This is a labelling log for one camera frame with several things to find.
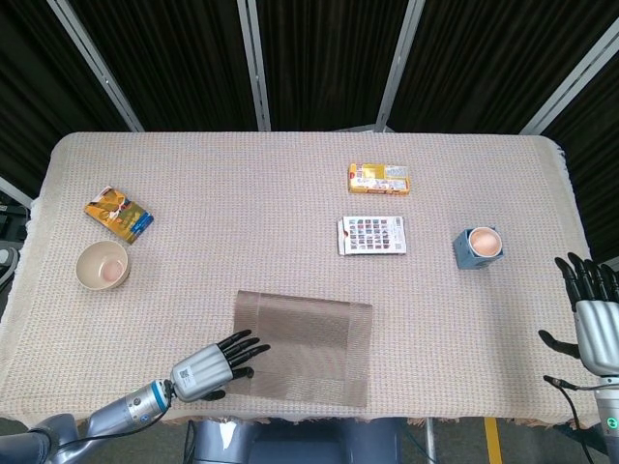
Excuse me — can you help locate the black curtain panel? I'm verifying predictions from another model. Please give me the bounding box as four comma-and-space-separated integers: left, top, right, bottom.
255, 0, 412, 131
67, 0, 257, 132
389, 0, 619, 134
0, 0, 134, 199
541, 52, 619, 267

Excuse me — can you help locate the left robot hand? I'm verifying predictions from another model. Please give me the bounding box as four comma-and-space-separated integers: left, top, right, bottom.
169, 330, 271, 403

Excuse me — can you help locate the beige waffle tablecloth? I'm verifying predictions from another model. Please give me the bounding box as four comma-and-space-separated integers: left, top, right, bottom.
0, 130, 594, 431

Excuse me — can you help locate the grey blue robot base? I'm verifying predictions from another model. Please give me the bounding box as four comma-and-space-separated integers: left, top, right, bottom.
186, 419, 402, 464

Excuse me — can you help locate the yellow and blue snack box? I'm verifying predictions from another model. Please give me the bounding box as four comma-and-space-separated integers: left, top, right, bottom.
83, 187, 156, 247

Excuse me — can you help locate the light brown bowl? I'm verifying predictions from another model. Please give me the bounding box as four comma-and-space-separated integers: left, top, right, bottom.
75, 240, 131, 291

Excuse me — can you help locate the brown woven placemat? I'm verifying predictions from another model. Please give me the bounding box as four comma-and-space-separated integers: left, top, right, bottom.
223, 290, 374, 407

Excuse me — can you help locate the white box with colour squares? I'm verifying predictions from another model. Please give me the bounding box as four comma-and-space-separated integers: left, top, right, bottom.
337, 215, 408, 256

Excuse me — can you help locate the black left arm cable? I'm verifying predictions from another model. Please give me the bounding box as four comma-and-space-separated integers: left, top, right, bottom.
50, 431, 101, 458

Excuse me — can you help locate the yellow cracker box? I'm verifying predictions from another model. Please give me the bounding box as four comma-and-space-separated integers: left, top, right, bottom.
347, 162, 412, 196

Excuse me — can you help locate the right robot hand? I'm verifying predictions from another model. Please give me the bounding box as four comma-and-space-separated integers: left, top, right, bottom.
538, 252, 619, 376

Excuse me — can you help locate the metal table leg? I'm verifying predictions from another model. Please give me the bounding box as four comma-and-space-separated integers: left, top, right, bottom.
423, 418, 439, 464

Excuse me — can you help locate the pink cup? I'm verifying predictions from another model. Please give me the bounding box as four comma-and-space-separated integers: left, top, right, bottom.
468, 226, 502, 259

